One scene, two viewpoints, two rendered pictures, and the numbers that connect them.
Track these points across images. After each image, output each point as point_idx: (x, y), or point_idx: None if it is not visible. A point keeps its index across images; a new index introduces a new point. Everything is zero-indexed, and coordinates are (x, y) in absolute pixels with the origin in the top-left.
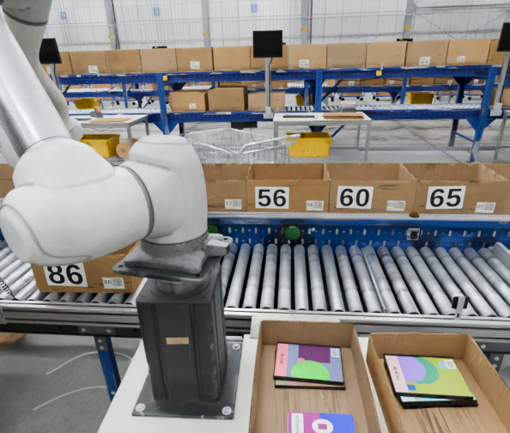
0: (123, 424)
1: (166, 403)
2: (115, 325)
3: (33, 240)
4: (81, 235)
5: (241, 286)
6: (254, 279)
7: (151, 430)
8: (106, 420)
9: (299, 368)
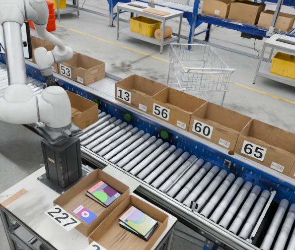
0: (33, 180)
1: (48, 180)
2: None
3: None
4: (11, 117)
5: (118, 151)
6: (125, 150)
7: (38, 186)
8: (29, 176)
9: (98, 193)
